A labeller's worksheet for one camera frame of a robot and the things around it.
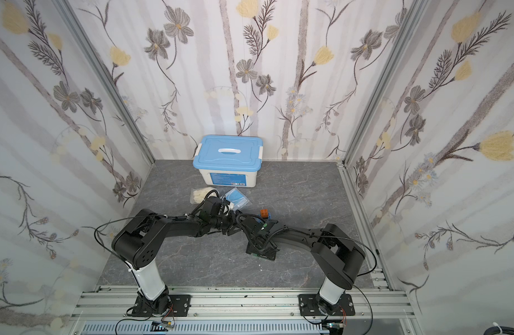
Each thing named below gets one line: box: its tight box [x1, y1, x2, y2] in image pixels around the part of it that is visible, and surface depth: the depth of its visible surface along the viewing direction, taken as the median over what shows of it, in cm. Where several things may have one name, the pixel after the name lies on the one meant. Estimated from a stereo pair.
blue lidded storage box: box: [192, 134, 264, 188], surface depth 103 cm
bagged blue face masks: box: [219, 187, 253, 211], surface depth 106 cm
